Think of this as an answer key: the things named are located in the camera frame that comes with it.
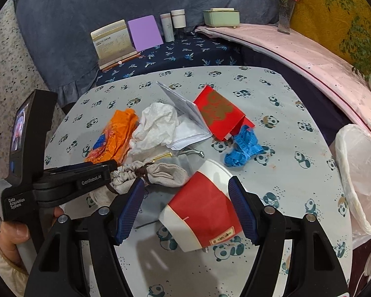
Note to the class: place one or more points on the red gold envelope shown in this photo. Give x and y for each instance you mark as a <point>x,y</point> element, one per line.
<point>222,117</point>

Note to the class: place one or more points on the white paper leaflet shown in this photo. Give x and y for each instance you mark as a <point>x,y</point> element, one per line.
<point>192,128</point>

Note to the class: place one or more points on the person's left hand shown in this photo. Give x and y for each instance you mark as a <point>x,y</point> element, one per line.
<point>13,234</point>

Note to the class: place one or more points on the yellow draped cloth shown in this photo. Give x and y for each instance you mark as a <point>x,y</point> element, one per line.
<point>326,25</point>

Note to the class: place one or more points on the tall white bottle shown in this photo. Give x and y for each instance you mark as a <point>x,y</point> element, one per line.
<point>167,27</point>

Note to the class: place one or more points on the gold desk calendar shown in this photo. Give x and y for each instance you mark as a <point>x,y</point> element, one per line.
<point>113,45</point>

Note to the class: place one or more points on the grey drawstring pouch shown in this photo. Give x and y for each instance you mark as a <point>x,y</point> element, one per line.
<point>167,171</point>

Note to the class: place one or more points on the navy floral cloth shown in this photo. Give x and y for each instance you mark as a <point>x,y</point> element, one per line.
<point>194,50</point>

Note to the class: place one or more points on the red white paper cup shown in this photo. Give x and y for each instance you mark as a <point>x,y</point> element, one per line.
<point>201,214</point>

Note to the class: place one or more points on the orange plastic snack bag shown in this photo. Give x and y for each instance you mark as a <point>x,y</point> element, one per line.
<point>114,141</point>

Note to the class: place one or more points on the green plant white pot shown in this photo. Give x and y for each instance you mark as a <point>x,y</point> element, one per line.
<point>357,42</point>

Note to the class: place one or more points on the glass vase with flowers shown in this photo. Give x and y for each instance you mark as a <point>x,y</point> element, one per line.
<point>286,6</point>

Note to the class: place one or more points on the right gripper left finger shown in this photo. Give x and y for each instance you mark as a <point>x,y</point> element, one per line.
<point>59,268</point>

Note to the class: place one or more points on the white jar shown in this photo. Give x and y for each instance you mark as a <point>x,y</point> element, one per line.
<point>178,18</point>

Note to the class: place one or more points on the mint green tissue box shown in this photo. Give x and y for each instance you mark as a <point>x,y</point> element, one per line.
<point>222,17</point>

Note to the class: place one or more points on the person's cream sleeve forearm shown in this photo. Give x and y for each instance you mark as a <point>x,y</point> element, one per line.
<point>14,277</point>

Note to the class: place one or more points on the purple notebook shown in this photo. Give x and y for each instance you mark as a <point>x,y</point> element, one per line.
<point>145,33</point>

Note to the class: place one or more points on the pink shelf cloth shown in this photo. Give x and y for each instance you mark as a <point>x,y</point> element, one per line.
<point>328,72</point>

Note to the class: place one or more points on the blue grey draped cloth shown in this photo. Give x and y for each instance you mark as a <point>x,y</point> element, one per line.
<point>57,32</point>

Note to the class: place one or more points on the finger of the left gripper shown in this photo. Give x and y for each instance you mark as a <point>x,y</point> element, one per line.
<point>60,185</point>

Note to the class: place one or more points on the white lined trash bin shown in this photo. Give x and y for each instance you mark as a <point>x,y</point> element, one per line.
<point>352,148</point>

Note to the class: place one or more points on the white tissue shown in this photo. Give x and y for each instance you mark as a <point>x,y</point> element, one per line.
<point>156,128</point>

